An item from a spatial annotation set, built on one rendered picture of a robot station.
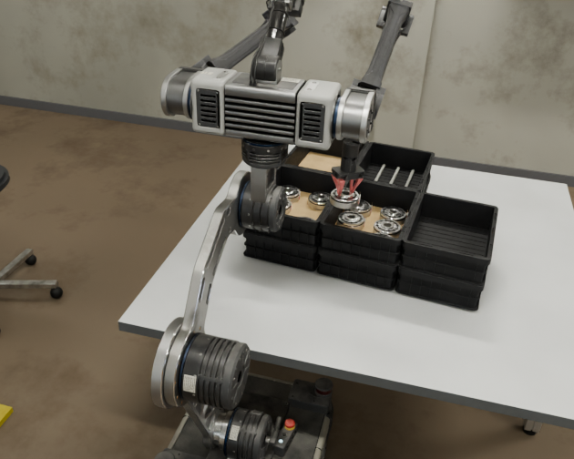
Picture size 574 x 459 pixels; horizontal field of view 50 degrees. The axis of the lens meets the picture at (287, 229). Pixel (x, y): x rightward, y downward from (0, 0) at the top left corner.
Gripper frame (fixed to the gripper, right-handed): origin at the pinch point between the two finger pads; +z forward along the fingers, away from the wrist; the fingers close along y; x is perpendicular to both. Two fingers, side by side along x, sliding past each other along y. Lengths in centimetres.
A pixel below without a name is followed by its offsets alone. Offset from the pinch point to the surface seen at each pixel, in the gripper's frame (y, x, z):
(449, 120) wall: -192, -177, 63
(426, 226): -36.5, 4.0, 19.1
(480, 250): -45, 25, 19
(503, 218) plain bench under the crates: -88, -7, 31
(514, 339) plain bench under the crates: -37, 58, 32
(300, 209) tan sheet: 4.6, -25.3, 20.1
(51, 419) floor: 111, -29, 105
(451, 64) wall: -187, -181, 21
